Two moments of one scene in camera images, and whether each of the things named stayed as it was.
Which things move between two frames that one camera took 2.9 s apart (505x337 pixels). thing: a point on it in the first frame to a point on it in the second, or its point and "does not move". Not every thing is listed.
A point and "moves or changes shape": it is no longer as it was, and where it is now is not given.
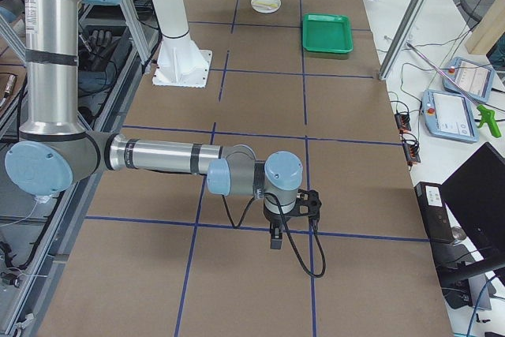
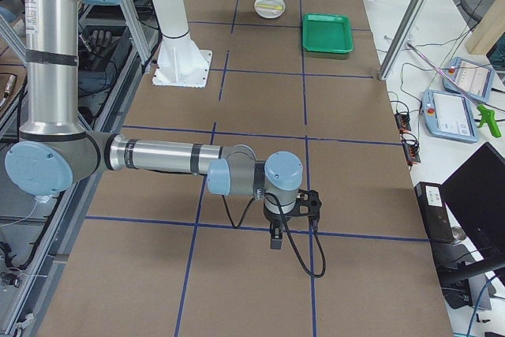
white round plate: x=266 y=4 moves or changes shape
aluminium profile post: x=414 y=12 does not move
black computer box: x=435 y=213 does not move
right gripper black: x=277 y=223 does not move
